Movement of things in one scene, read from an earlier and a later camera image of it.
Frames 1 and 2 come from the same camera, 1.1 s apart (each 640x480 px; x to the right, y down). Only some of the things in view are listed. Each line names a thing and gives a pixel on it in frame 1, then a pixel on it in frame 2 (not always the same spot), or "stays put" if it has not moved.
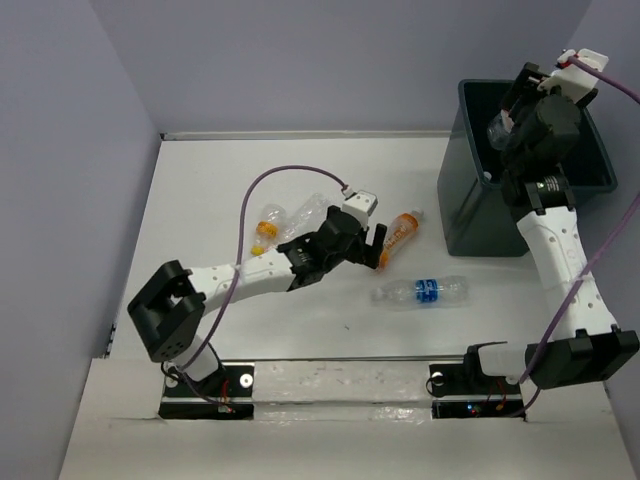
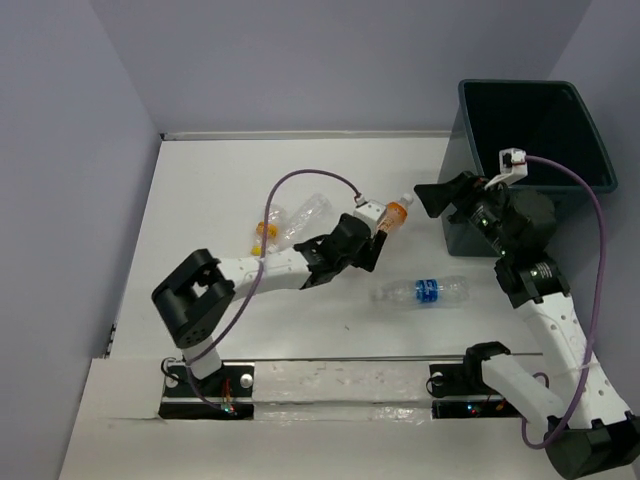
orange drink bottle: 400,233 → 395,213
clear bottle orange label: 268,228 stays put
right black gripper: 526,86 → 438,195
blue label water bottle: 450,291 stays put
